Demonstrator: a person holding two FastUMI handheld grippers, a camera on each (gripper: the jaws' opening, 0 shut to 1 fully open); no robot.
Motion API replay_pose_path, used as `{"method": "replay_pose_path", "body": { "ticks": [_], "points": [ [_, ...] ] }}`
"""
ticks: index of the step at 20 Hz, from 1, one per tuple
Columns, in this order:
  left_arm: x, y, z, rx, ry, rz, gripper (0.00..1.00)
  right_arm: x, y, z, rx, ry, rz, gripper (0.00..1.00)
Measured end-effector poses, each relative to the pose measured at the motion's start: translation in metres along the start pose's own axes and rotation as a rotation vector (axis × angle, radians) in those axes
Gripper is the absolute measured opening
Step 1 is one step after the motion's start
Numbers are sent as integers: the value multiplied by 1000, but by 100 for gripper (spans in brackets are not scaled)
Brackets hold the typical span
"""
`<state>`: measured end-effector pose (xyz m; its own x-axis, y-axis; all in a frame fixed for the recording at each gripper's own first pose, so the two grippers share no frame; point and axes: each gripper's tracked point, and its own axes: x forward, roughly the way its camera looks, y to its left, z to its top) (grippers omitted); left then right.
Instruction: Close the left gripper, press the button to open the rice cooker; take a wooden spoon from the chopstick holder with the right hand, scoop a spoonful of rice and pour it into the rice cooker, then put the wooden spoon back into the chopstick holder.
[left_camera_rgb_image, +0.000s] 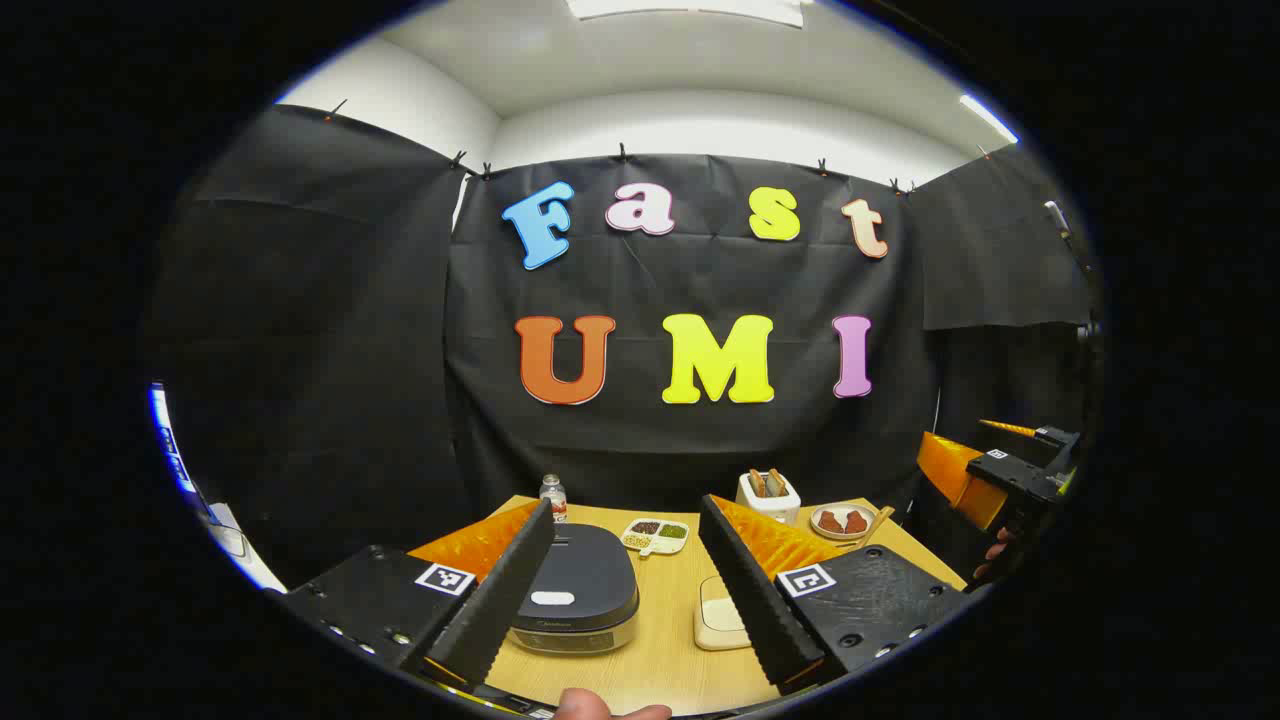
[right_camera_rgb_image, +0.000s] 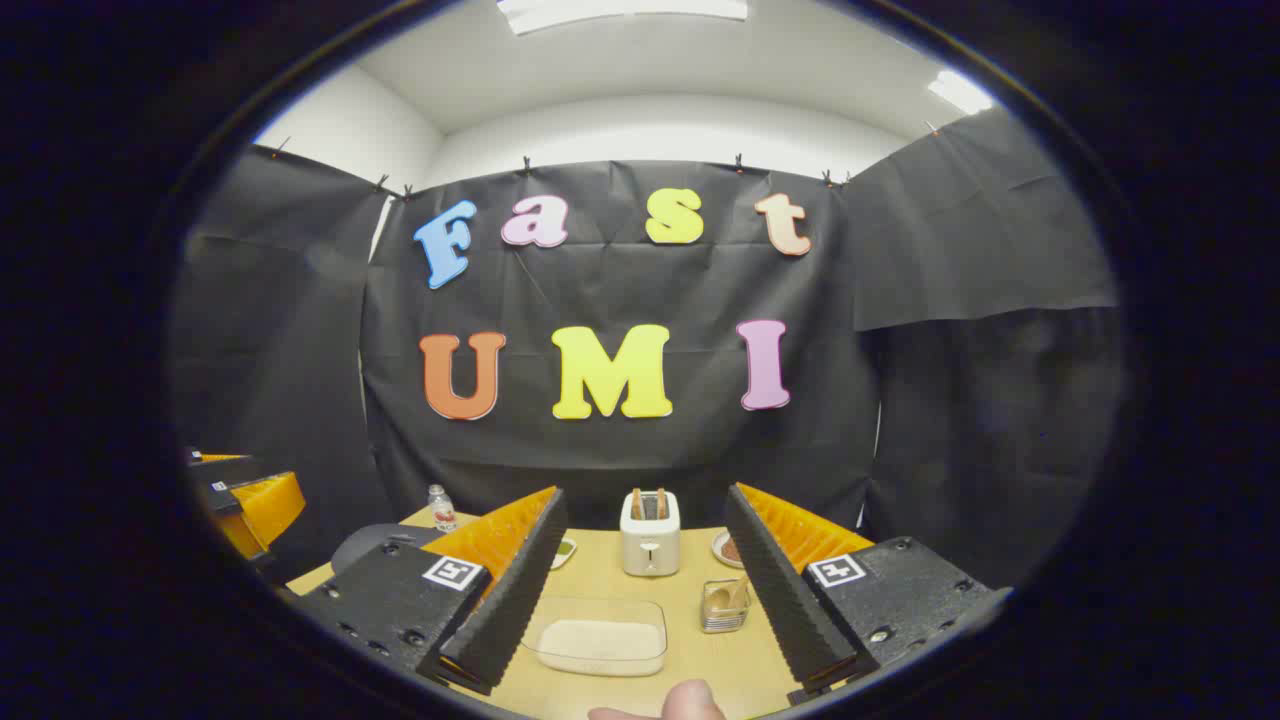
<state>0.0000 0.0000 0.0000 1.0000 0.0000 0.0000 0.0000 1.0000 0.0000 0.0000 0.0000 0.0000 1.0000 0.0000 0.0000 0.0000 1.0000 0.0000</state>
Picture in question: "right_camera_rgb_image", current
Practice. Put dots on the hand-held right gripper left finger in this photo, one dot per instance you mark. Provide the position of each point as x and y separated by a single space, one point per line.
515 590

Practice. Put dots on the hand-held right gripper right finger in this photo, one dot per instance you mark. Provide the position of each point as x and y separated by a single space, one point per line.
780 590

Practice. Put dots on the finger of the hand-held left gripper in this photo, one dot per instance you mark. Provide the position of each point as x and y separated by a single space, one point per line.
225 468
268 505

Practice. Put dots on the clear container of rice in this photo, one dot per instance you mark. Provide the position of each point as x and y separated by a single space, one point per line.
600 645

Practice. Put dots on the dark grey rice cooker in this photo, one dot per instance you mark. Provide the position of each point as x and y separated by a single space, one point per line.
375 545

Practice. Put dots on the white divided seasoning dish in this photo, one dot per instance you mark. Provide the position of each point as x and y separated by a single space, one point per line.
565 550

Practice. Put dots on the white plate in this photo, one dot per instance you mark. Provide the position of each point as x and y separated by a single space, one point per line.
722 552

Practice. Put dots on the small clear bottle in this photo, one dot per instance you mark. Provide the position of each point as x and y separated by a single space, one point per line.
442 510

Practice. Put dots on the white toaster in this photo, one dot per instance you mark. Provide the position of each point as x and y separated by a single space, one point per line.
650 550

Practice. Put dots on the black backdrop cloth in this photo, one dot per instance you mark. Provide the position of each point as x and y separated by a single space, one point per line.
620 290

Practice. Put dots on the small ceiling light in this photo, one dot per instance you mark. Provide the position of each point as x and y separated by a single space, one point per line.
958 92

